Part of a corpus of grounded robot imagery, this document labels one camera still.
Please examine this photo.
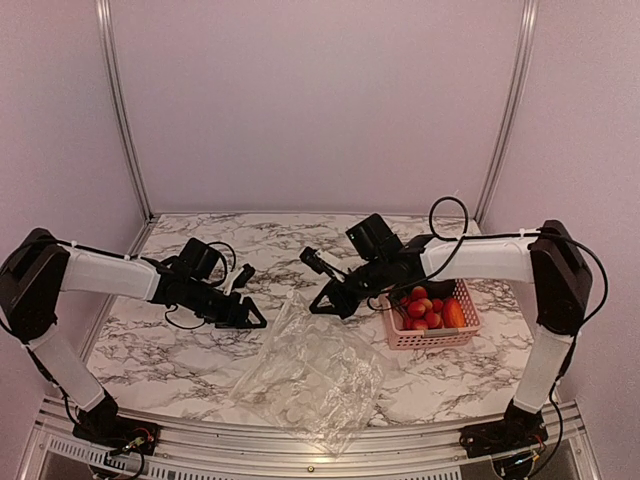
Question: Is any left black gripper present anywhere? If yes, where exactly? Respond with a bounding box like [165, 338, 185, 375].
[183, 278, 267, 329]

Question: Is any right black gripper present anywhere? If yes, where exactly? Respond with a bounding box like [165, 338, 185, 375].
[309, 256, 390, 320]

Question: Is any clear zip top bag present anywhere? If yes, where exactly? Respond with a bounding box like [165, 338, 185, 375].
[230, 290, 392, 457]

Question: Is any pink plastic basket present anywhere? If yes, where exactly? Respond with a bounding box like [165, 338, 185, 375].
[377, 279, 481, 350]

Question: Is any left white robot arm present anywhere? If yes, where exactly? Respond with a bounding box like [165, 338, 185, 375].
[1, 228, 267, 445]

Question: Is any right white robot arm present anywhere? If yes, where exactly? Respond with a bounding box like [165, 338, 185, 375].
[300, 214, 593, 448]

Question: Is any red cherry bunch toy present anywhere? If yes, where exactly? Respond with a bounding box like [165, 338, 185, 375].
[399, 286, 444, 331]

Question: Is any purple eggplant toy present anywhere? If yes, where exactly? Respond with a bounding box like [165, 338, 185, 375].
[424, 280, 457, 300]

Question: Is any orange red mango toy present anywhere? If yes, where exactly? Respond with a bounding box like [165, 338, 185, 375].
[441, 298, 466, 329]

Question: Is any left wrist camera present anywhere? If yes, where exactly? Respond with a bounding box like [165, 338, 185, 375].
[174, 237, 255, 293]

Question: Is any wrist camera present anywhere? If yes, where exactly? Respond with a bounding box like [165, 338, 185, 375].
[174, 237, 255, 293]
[298, 213, 401, 281]

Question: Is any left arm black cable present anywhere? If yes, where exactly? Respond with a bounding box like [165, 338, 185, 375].
[164, 307, 211, 330]

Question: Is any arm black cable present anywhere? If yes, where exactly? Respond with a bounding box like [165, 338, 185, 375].
[164, 307, 211, 330]
[419, 195, 612, 336]

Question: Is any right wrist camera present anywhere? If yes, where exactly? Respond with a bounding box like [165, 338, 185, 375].
[298, 213, 401, 281]

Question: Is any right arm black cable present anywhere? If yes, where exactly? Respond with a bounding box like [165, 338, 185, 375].
[419, 195, 612, 336]

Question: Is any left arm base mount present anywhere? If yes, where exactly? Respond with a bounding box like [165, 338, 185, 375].
[73, 416, 160, 456]

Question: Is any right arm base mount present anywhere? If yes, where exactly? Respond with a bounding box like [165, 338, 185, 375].
[459, 419, 548, 458]

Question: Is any curved aluminium front rail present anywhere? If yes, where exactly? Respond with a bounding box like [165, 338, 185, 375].
[19, 399, 601, 480]

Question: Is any left aluminium frame post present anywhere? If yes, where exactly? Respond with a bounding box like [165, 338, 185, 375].
[94, 0, 154, 219]

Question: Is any aluminium frame post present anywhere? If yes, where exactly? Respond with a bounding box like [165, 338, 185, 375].
[474, 0, 539, 225]
[94, 0, 154, 219]

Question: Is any right aluminium frame post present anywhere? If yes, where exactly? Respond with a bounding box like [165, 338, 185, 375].
[474, 0, 539, 225]

